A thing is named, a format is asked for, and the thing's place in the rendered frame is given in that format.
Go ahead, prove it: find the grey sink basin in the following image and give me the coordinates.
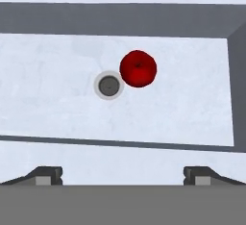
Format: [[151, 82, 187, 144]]
[[0, 1, 246, 154]]

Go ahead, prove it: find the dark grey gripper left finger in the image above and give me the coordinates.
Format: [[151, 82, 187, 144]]
[[0, 165, 63, 187]]

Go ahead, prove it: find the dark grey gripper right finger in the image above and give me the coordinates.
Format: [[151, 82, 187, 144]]
[[183, 165, 246, 187]]

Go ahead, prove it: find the red apple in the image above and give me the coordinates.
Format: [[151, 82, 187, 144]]
[[119, 49, 158, 88]]

